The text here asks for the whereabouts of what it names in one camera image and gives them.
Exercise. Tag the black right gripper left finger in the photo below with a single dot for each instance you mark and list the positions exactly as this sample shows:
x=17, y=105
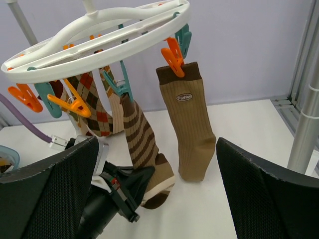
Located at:
x=45, y=200

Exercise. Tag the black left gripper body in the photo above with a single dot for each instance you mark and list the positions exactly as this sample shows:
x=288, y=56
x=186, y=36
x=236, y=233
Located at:
x=101, y=206

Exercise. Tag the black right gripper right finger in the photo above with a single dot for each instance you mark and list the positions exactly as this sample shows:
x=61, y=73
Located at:
x=266, y=200

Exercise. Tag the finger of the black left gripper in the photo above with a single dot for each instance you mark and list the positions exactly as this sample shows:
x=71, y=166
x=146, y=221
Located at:
x=136, y=181

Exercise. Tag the brown striped sock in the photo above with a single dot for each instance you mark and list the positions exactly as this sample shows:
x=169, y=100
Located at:
x=144, y=152

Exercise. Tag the plain brown sock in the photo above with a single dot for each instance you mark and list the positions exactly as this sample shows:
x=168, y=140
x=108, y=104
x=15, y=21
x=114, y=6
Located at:
x=185, y=101

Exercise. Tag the white round clip hanger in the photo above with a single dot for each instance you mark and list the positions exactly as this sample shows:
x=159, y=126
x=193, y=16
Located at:
x=98, y=38

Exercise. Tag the teal plastic basket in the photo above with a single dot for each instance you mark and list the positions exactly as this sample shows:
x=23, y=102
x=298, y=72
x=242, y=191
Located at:
x=9, y=159

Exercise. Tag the teal clothes peg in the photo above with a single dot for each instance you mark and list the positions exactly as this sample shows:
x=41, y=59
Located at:
x=120, y=87

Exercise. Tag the orange clothes peg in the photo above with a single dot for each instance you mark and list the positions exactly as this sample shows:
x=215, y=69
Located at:
x=173, y=56
x=25, y=95
x=77, y=105

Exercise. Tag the beige patchwork argyle sock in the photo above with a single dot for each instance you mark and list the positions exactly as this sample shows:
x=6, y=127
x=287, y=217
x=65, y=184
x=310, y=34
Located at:
x=100, y=122

